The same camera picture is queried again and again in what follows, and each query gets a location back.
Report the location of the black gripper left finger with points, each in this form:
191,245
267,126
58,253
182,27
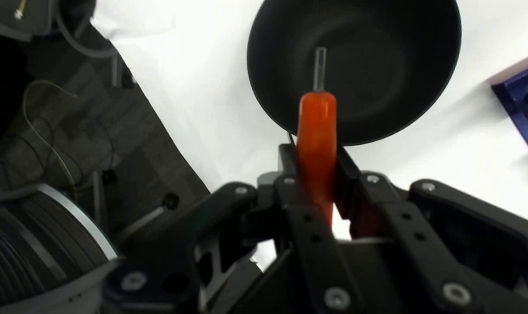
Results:
316,255

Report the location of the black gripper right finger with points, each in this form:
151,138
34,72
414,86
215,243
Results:
449,245

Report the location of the black bowl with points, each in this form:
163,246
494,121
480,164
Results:
386,63

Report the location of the black knob metal rod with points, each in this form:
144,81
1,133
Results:
170,201

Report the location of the blue rack with orange base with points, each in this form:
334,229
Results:
525,105

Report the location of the white table cloth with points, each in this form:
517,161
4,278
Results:
205,88

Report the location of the grey equipment box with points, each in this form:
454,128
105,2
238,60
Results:
20,18

